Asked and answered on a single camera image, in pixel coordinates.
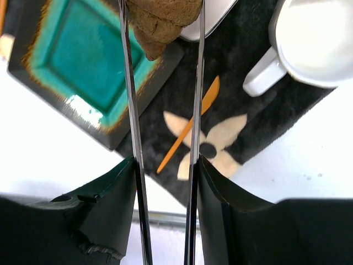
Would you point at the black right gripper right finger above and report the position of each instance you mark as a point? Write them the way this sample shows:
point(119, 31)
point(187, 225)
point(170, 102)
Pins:
point(240, 228)

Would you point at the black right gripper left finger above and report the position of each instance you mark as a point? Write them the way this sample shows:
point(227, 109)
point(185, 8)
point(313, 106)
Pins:
point(89, 225)

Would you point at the metal tongs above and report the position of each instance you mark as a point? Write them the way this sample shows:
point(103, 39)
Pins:
point(190, 230)

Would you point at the brown chocolate croissant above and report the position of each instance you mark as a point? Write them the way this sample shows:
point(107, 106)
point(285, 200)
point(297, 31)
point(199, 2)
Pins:
point(158, 23)

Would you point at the black floral placemat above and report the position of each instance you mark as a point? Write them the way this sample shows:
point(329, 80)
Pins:
point(236, 127)

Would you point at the orange plastic knife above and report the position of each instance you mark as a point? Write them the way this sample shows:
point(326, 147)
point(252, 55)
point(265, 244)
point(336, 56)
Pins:
point(207, 101)

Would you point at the teal square plate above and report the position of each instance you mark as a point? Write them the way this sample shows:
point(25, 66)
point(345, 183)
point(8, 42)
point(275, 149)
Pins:
point(70, 54)

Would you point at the white ceramic mug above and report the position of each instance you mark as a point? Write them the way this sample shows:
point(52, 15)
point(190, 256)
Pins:
point(309, 40)

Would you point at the white rectangular tray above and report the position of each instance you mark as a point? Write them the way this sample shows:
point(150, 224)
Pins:
point(215, 12)

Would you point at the orange plastic fork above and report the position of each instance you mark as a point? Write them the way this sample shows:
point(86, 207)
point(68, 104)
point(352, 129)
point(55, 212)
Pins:
point(3, 7)

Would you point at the aluminium table frame rail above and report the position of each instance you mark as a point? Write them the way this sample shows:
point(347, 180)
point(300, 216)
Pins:
point(170, 220)

